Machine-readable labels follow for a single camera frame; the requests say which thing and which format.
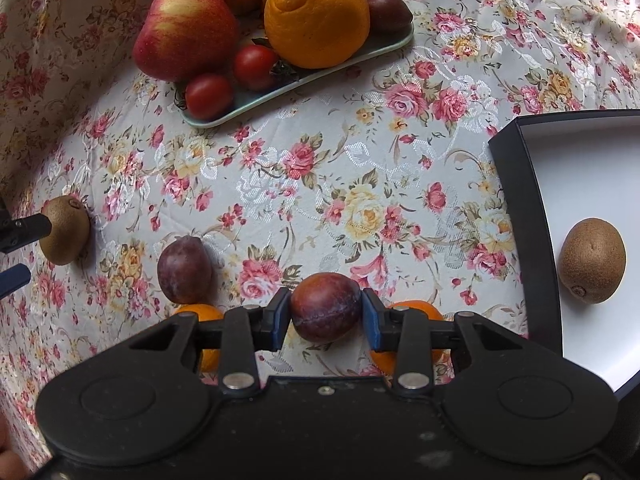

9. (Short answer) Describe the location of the light green tray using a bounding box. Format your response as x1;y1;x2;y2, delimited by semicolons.
172;25;414;129

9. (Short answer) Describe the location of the cherry tomato tray middle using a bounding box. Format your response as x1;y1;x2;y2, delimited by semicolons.
233;44;279;92

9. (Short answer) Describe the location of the dark plum tray right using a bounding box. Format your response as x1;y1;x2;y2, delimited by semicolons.
367;0;413;34

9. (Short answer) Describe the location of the small mandarin orange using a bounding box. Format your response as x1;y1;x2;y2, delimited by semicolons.
175;304;224;374

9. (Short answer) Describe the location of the large orange with stem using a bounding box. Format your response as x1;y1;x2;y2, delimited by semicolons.
264;0;370;70

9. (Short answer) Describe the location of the cherry tomato tray front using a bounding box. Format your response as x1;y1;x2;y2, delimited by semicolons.
186;74;234;120

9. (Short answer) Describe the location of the floral tablecloth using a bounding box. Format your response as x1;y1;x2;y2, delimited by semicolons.
1;0;639;469

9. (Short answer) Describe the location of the cherry tomato tray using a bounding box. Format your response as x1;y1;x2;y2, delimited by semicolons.
233;44;279;92
186;74;234;120

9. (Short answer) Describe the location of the brown kiwi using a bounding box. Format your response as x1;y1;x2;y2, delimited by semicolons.
39;195;90;266
558;218;627;304

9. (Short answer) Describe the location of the dark plum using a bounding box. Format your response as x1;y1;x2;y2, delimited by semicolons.
291;272;362;344
156;236;214;304

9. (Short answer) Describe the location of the red apple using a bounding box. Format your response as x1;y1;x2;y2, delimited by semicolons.
132;0;240;82

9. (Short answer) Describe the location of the white box with dark rim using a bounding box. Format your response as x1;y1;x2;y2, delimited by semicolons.
489;110;639;398

